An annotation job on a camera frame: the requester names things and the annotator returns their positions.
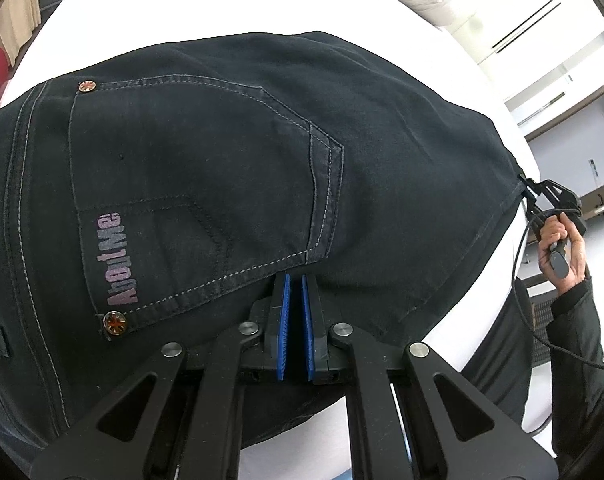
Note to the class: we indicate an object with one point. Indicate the person's right forearm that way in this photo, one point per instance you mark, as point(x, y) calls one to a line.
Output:
point(582, 350)

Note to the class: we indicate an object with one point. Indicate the white bed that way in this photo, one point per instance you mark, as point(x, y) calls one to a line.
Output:
point(182, 0)

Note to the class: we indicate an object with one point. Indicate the person's dark clothed body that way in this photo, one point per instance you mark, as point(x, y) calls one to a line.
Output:
point(497, 360)

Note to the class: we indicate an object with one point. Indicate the person's right hand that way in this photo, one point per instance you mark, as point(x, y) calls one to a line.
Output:
point(577, 265)

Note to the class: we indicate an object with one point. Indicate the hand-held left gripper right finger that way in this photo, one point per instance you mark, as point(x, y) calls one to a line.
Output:
point(309, 330)

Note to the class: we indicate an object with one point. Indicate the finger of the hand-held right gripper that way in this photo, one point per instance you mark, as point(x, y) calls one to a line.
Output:
point(544, 186)
point(534, 207)

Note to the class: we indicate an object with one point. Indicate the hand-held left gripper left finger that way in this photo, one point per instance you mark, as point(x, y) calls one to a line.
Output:
point(283, 325)

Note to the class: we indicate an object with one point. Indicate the black denim pants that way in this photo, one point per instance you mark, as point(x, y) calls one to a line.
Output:
point(207, 160)

